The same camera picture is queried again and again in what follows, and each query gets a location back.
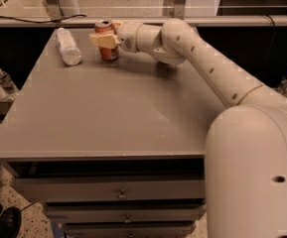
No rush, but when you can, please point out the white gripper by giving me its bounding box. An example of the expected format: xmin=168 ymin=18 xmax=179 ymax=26
xmin=88 ymin=21 xmax=143 ymax=53

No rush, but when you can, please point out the red coke can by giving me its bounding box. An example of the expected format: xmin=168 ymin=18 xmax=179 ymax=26
xmin=94 ymin=20 xmax=118 ymax=61

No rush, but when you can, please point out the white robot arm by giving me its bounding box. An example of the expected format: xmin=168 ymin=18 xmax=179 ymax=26
xmin=89 ymin=19 xmax=287 ymax=238

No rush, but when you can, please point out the clear plastic water bottle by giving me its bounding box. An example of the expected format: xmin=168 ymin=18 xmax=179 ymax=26
xmin=56 ymin=28 xmax=82 ymax=65

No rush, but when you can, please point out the small clear plastic bottle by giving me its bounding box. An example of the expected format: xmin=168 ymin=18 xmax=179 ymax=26
xmin=0 ymin=68 xmax=18 ymax=96

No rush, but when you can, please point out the grey metal railing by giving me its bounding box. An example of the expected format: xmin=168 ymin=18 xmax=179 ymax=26
xmin=0 ymin=15 xmax=287 ymax=28

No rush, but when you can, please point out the grey drawer cabinet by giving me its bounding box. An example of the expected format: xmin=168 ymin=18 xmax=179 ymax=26
xmin=0 ymin=26 xmax=247 ymax=238

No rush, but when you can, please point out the top drawer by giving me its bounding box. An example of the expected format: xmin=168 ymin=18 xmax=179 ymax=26
xmin=14 ymin=176 xmax=205 ymax=202

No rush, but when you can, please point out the drawer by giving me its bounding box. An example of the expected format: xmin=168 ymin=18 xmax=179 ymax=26
xmin=47 ymin=203 xmax=206 ymax=223
xmin=64 ymin=222 xmax=195 ymax=238
xmin=14 ymin=176 xmax=205 ymax=202

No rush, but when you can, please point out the middle drawer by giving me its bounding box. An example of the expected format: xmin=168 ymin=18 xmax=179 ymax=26
xmin=47 ymin=203 xmax=206 ymax=223

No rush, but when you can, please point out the bottom drawer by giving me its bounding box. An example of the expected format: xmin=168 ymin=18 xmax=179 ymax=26
xmin=64 ymin=222 xmax=195 ymax=238

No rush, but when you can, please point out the black shoe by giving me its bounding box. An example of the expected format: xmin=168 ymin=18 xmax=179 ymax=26
xmin=0 ymin=206 xmax=22 ymax=238

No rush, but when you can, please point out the black cable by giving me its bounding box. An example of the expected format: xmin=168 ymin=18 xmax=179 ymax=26
xmin=0 ymin=9 xmax=87 ymax=25

